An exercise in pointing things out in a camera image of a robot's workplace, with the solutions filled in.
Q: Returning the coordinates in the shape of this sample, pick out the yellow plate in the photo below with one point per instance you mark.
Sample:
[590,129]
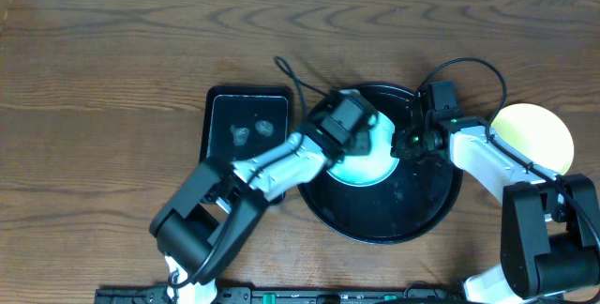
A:
[538,134]

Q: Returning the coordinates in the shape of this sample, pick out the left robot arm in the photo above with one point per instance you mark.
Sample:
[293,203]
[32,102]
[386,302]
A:
[204,225]

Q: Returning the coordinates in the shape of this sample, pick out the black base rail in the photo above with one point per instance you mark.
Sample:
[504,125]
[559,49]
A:
[243,295]

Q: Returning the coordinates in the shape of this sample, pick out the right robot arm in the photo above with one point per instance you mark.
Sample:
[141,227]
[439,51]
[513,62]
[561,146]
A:
[550,222]

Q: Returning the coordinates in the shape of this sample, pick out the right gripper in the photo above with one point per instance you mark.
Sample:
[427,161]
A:
[400,148]

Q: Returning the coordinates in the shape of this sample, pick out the white plate with M stain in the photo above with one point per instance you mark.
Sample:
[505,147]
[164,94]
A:
[364,171]

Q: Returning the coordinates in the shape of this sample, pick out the black round tray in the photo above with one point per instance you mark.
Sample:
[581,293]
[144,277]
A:
[407,204]

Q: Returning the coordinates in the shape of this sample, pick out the black rectangular tray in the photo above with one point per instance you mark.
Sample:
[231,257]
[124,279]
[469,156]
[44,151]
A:
[242,122]

